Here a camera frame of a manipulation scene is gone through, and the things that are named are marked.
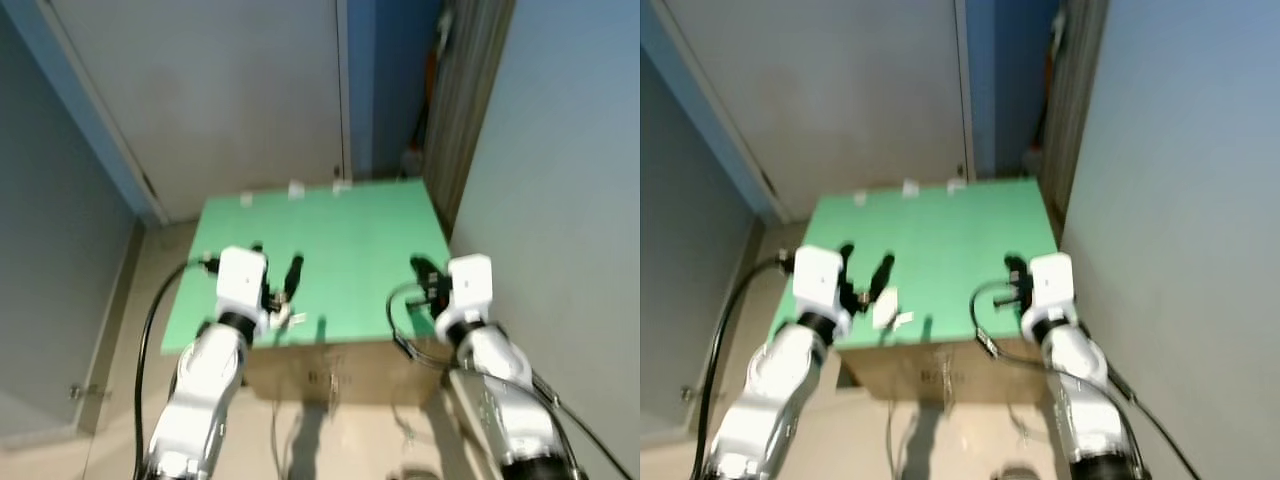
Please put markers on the brown cardboard box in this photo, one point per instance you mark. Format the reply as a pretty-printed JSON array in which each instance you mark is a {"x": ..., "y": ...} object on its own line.
[
  {"x": 330, "y": 372},
  {"x": 930, "y": 370}
]

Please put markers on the white door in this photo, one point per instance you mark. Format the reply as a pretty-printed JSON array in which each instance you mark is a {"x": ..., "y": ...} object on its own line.
[
  {"x": 220, "y": 90},
  {"x": 830, "y": 90}
]

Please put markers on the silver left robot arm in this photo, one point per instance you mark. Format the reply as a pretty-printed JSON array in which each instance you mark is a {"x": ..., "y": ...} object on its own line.
[
  {"x": 760, "y": 410},
  {"x": 195, "y": 400}
]

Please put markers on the blue door frame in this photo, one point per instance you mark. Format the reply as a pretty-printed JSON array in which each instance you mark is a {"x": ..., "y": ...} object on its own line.
[
  {"x": 385, "y": 80},
  {"x": 1000, "y": 80}
]

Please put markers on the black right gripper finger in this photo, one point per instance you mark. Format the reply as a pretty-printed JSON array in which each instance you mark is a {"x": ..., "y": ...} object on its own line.
[
  {"x": 424, "y": 269},
  {"x": 1016, "y": 268}
]

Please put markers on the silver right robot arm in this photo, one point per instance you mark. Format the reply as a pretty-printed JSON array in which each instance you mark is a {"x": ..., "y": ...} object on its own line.
[
  {"x": 505, "y": 400},
  {"x": 1085, "y": 400}
]

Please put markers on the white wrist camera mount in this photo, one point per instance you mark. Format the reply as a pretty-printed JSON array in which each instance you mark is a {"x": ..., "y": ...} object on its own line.
[
  {"x": 470, "y": 290},
  {"x": 818, "y": 285},
  {"x": 1052, "y": 288},
  {"x": 240, "y": 285}
]

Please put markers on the metal door stopper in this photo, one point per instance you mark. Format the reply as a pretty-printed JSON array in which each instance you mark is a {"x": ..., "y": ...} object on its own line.
[{"x": 690, "y": 393}]

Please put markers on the striped grey panel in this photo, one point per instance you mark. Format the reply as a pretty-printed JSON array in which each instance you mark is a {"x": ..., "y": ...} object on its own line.
[
  {"x": 1075, "y": 100},
  {"x": 465, "y": 100}
]

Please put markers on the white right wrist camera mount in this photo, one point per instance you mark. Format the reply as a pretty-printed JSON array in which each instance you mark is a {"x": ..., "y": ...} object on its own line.
[
  {"x": 1052, "y": 288},
  {"x": 470, "y": 290}
]

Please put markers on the green board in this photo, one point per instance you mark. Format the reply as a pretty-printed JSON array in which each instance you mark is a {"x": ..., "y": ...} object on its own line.
[
  {"x": 350, "y": 250},
  {"x": 950, "y": 250}
]

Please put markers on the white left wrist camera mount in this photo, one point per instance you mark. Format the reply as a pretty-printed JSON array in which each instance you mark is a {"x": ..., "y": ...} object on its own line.
[
  {"x": 240, "y": 285},
  {"x": 818, "y": 285}
]

